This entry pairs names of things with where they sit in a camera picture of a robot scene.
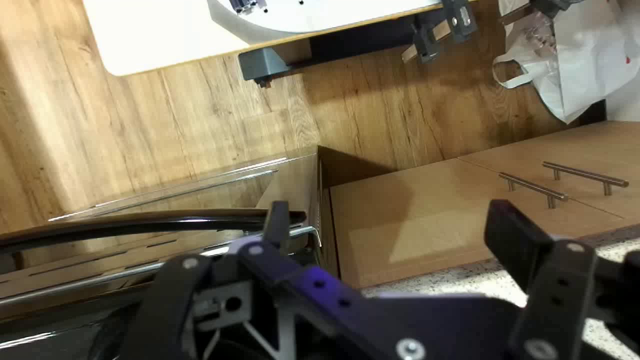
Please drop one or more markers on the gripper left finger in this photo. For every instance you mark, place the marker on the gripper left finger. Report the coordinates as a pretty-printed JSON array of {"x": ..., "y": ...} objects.
[{"x": 170, "y": 300}]

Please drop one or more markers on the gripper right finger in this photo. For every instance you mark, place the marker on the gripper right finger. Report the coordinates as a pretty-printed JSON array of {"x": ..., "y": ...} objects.
[{"x": 555, "y": 300}]

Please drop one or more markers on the microwave door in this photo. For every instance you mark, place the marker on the microwave door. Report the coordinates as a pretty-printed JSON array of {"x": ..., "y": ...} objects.
[{"x": 280, "y": 187}]

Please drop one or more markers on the wooden cabinet door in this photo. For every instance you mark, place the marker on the wooden cabinet door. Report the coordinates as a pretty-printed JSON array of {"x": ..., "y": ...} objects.
[
  {"x": 425, "y": 215},
  {"x": 585, "y": 145}
]

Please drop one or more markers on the white plastic bag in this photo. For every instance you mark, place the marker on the white plastic bag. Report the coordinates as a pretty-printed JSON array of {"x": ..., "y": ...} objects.
[{"x": 590, "y": 60}]

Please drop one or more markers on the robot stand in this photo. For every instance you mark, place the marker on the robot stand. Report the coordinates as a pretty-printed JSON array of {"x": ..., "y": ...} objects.
[{"x": 150, "y": 35}]

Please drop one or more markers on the black clamp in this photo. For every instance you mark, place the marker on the black clamp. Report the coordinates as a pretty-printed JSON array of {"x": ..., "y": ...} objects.
[
  {"x": 460, "y": 20},
  {"x": 426, "y": 42}
]

